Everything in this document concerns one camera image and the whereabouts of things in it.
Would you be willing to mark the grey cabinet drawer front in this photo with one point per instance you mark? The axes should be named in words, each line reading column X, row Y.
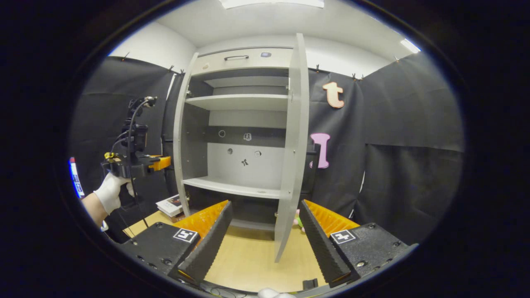
column 248, row 62

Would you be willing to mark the grey shoe cabinet door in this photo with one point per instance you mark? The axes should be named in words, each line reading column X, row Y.
column 179, row 136
column 294, row 145

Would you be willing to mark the blue and white banner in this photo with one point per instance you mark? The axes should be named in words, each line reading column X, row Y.
column 76, row 178

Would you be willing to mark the green and pink plush toy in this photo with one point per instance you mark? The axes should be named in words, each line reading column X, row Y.
column 299, row 221

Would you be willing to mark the small ceiling light panel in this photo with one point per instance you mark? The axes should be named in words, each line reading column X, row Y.
column 410, row 45

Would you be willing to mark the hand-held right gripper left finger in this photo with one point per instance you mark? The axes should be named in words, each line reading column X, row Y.
column 213, row 244

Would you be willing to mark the large ceiling light panel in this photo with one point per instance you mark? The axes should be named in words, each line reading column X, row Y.
column 269, row 3

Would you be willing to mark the grey double-door shoe cabinet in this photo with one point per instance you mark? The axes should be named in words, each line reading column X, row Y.
column 248, row 120

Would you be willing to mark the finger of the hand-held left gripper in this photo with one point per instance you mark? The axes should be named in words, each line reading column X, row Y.
column 161, row 162

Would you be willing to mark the brown book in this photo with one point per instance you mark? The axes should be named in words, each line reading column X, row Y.
column 179, row 218

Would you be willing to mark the black backdrop cloth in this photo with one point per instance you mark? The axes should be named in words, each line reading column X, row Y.
column 393, row 124

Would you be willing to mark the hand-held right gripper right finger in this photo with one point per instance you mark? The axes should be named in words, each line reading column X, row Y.
column 323, row 248

